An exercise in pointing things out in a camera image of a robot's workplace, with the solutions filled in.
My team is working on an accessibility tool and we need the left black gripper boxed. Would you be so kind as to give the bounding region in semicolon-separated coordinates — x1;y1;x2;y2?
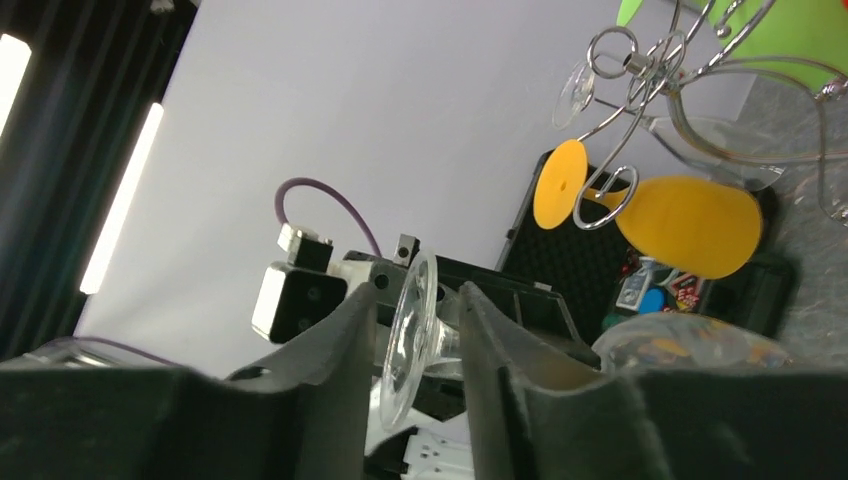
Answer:
341;250;600;421

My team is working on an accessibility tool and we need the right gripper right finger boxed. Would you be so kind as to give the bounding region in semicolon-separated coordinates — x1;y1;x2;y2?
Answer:
460;283;847;479

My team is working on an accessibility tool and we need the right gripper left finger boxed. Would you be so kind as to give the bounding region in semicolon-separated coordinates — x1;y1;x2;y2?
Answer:
1;284;377;479

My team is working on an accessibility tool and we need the clear wine glass front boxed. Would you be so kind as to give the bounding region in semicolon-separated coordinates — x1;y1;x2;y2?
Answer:
380;250;795;430

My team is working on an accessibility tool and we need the clear wine glass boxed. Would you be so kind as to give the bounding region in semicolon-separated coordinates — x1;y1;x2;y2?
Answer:
552;62;784;192
380;250;795;430

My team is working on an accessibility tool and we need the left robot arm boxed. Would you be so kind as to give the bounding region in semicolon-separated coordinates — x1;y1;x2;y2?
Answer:
333;251;599;479

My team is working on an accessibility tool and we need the yellow wine glass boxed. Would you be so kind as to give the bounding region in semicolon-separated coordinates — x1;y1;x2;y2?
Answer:
533;139;764;279

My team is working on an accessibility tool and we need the clear wine glass rear left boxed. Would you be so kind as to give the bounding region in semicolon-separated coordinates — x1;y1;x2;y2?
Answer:
552;62;784;192

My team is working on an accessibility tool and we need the chrome wine glass rack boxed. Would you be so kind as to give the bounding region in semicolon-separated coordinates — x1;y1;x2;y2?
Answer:
580;1;847;224

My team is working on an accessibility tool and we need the green wine glass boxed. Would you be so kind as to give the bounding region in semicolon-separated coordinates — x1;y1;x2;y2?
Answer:
616;0;848;94

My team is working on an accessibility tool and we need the black poker chip case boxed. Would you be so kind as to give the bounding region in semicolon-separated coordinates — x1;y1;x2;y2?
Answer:
497;183;798;342

